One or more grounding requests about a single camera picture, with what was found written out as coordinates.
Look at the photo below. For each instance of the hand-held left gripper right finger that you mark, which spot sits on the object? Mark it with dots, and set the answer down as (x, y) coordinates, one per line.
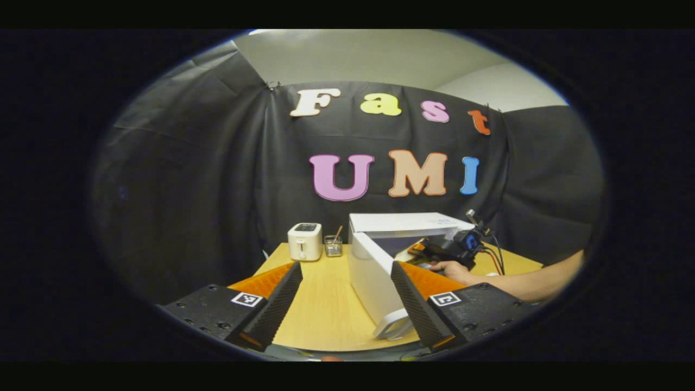
(418, 309)

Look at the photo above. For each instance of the wooden stick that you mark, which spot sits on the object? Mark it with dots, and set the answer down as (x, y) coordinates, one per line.
(339, 232)

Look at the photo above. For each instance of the white microwave oven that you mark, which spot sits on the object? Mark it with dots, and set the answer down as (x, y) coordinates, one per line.
(374, 271)

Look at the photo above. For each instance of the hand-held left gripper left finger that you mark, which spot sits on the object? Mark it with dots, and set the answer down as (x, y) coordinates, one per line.
(279, 307)

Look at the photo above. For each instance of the black backdrop cloth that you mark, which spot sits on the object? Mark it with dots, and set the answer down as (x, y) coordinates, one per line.
(190, 190)

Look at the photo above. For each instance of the small glass cup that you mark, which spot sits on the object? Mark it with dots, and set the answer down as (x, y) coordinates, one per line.
(333, 248)

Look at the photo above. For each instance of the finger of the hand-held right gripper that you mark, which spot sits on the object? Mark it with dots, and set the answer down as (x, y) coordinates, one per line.
(418, 248)

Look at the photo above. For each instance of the white toaster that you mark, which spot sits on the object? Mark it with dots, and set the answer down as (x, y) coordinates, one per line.
(304, 243)

